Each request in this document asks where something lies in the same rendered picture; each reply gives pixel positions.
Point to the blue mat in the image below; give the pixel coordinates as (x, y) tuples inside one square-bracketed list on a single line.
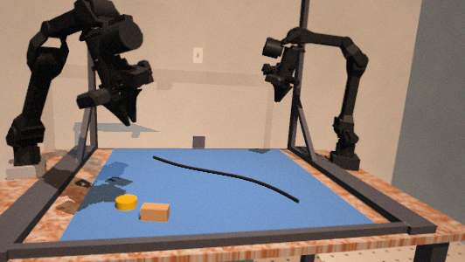
[(202, 202)]

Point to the orange disc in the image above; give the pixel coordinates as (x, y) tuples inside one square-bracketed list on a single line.
[(126, 202)]

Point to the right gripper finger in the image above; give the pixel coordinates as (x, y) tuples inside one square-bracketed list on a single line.
[(118, 109), (130, 103)]

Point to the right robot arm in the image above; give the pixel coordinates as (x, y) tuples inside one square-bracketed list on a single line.
[(46, 63)]

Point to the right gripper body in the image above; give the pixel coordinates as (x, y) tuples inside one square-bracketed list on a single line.
[(98, 97)]

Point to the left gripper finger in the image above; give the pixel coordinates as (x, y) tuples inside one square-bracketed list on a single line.
[(278, 91), (286, 91)]

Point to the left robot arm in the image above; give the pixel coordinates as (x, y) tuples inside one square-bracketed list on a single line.
[(356, 64)]

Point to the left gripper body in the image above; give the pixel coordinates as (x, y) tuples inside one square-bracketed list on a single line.
[(286, 70)]

